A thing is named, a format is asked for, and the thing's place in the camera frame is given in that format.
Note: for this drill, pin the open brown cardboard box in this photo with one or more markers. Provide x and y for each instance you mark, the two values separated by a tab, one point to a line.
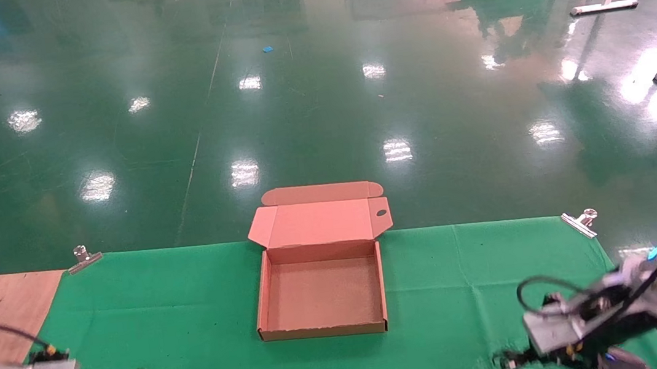
323	296

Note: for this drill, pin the green tablecloth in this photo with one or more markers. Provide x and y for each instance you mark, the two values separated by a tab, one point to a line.
196	323

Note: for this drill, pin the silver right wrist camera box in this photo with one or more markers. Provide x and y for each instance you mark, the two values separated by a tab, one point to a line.
558	328

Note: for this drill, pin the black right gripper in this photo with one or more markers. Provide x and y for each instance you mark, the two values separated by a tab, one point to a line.
621	361

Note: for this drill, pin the silver binder clip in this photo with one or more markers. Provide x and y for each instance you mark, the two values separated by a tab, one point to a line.
87	263
577	225

